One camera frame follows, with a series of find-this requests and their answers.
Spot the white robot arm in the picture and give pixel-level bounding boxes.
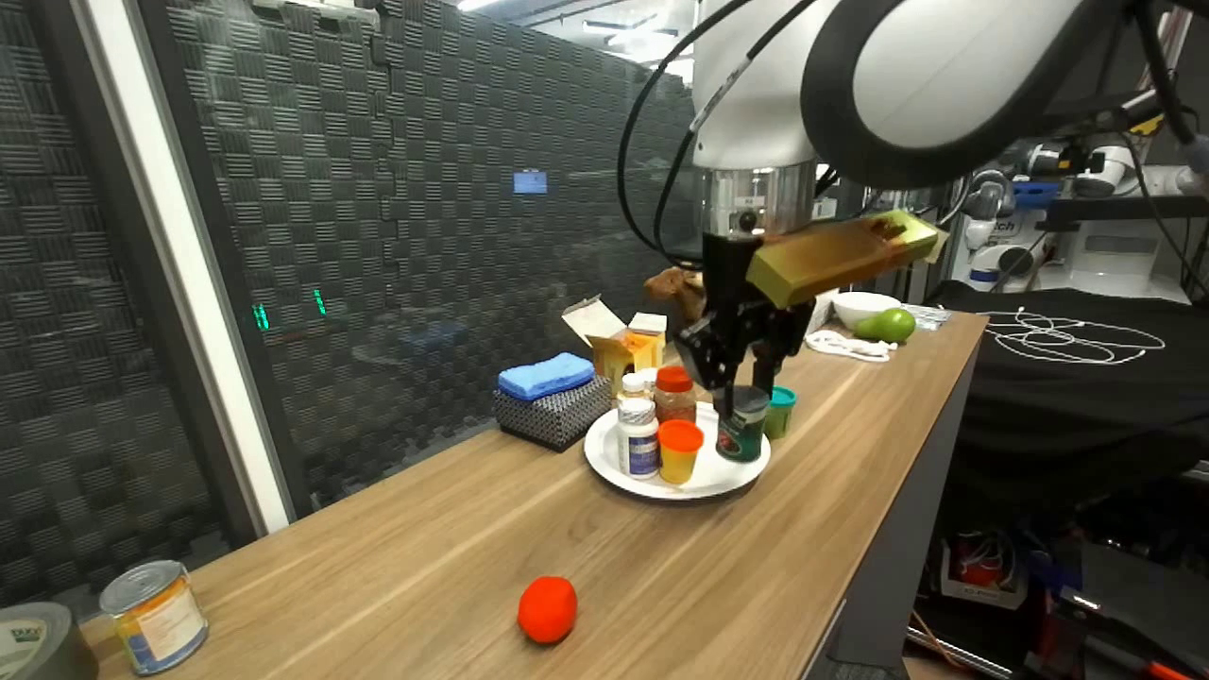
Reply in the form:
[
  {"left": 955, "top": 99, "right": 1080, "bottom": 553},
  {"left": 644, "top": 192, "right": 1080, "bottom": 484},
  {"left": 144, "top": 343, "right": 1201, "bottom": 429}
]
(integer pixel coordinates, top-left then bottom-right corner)
[{"left": 679, "top": 0, "right": 1188, "bottom": 393}]

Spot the white blue label bottle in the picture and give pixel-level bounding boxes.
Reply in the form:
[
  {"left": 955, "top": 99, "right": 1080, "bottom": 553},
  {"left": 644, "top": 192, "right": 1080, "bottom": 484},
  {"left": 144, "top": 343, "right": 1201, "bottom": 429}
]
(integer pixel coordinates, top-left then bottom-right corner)
[{"left": 618, "top": 396, "right": 657, "bottom": 475}]

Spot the green label supplement bottle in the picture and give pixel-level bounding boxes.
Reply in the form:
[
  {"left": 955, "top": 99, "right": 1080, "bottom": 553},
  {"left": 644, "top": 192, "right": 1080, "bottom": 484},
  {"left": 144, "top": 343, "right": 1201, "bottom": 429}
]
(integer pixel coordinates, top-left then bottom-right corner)
[{"left": 618, "top": 371, "right": 653, "bottom": 401}]

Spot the orange ball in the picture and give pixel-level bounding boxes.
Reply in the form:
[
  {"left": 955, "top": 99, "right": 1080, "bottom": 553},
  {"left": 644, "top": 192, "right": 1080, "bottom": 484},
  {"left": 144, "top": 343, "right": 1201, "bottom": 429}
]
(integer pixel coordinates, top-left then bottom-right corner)
[{"left": 518, "top": 576, "right": 580, "bottom": 647}]

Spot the blue folded cloth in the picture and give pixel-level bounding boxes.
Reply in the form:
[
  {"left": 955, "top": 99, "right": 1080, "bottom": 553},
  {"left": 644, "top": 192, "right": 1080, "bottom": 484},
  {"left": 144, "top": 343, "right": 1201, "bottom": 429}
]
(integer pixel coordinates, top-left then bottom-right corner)
[{"left": 495, "top": 353, "right": 595, "bottom": 405}]

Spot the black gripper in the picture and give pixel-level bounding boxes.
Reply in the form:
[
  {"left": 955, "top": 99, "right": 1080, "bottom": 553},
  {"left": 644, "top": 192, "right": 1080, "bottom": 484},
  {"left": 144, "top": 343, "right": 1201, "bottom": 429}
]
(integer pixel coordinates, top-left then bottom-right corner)
[{"left": 687, "top": 234, "right": 814, "bottom": 420}]

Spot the open yellow cardboard box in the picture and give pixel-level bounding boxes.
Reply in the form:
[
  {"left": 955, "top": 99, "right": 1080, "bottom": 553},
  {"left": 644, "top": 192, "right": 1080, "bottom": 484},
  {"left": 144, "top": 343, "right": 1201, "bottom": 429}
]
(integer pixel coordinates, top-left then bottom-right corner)
[{"left": 563, "top": 298, "right": 670, "bottom": 382}]

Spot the white paper plate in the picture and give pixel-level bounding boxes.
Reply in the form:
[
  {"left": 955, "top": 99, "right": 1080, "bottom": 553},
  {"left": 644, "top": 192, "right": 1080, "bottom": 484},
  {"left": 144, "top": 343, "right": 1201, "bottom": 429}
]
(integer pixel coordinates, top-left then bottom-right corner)
[{"left": 582, "top": 401, "right": 770, "bottom": 503}]

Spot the yellow wrist camera block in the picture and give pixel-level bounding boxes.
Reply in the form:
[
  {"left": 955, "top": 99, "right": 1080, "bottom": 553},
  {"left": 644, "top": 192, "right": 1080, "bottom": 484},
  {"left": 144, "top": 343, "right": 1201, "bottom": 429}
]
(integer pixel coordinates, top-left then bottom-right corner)
[{"left": 746, "top": 211, "right": 944, "bottom": 312}]

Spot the teal lid green tub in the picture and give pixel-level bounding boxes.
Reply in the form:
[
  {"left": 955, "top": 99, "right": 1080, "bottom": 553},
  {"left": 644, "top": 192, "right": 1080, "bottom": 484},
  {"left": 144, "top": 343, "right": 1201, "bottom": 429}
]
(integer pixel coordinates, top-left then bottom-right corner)
[{"left": 762, "top": 386, "right": 796, "bottom": 438}]

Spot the green fruit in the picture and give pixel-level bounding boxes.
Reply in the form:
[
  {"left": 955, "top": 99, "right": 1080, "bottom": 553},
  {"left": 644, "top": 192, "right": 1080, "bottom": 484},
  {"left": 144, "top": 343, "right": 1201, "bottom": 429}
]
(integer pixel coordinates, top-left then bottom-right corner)
[{"left": 854, "top": 307, "right": 915, "bottom": 343}]

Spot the white cable coil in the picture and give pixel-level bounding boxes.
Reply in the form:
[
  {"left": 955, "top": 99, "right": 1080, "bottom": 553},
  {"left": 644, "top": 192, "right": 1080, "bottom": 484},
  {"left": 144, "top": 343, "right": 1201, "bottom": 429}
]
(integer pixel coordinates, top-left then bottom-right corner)
[{"left": 982, "top": 304, "right": 1173, "bottom": 371}]

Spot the blue label tin can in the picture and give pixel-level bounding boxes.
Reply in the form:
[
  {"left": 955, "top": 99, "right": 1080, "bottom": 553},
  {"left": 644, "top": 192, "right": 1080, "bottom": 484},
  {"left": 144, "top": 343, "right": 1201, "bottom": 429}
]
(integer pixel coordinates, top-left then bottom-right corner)
[{"left": 97, "top": 560, "right": 208, "bottom": 677}]

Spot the brown plush moose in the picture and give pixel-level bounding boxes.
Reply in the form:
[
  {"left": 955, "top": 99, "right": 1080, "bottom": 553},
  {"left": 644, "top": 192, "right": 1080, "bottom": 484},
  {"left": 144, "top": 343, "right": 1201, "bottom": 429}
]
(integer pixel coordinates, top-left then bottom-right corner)
[{"left": 644, "top": 269, "right": 708, "bottom": 323}]

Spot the orange lid yellow tub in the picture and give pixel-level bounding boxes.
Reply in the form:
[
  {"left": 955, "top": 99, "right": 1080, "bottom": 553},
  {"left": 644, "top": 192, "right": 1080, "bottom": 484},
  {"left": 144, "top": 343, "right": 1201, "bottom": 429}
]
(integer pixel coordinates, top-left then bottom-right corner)
[{"left": 657, "top": 420, "right": 702, "bottom": 484}]

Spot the green label tin can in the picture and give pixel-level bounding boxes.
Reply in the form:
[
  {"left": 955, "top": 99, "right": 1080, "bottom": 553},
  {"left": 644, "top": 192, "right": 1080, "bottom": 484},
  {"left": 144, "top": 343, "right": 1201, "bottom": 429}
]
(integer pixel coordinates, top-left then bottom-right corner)
[{"left": 718, "top": 386, "right": 766, "bottom": 460}]

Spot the white bowl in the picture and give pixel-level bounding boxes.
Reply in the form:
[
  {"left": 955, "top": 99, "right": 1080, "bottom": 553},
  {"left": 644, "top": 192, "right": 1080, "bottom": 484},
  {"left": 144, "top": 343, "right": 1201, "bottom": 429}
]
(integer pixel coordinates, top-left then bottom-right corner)
[{"left": 832, "top": 293, "right": 901, "bottom": 333}]

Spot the grey foam block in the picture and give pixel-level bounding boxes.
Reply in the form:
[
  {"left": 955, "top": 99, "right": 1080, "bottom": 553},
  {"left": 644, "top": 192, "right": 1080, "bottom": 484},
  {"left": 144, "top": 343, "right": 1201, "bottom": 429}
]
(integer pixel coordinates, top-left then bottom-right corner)
[{"left": 495, "top": 380, "right": 611, "bottom": 451}]

